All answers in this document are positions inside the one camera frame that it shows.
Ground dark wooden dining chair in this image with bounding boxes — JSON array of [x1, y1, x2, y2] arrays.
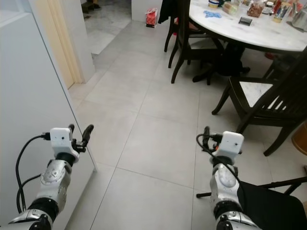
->
[[211, 46, 307, 157], [164, 0, 226, 85]]

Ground red bag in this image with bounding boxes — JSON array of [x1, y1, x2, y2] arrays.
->
[[145, 7, 158, 28]]

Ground round white marble table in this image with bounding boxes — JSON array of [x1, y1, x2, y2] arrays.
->
[[189, 0, 307, 52]]

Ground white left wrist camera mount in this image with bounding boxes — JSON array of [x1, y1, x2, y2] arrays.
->
[[50, 127, 80, 160]]

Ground cream wooden door frame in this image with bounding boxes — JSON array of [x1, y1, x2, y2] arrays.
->
[[36, 0, 82, 89]]

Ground dark slipper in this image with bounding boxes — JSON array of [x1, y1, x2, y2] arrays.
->
[[83, 1, 99, 12]]

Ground orange brown basket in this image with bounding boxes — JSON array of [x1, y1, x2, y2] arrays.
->
[[292, 135, 307, 157]]

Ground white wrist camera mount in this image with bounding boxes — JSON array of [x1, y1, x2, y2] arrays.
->
[[214, 131, 245, 164], [50, 127, 80, 160]]

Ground blue gloves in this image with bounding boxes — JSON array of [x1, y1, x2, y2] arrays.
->
[[203, 10, 223, 19]]

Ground black jacket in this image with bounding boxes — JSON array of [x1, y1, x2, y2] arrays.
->
[[158, 0, 178, 24]]

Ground white fridge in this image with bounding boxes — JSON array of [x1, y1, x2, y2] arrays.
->
[[0, 0, 97, 230]]

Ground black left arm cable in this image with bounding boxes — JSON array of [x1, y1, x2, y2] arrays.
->
[[15, 133, 52, 214]]

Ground black table pedestal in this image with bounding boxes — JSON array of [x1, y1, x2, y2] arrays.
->
[[192, 41, 251, 84]]

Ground brown snack jar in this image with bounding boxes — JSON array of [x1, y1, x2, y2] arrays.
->
[[247, 1, 266, 18]]

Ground yellow red snack package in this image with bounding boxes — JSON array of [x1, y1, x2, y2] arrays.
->
[[272, 1, 292, 23]]

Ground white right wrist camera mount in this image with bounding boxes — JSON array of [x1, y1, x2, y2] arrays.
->
[[214, 131, 245, 164]]

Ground clear food container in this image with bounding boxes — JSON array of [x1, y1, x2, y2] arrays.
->
[[222, 2, 240, 15]]

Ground steel kettle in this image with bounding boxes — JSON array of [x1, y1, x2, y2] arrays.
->
[[290, 7, 307, 32]]

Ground black folding chair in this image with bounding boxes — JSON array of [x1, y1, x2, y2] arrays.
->
[[197, 176, 307, 230]]

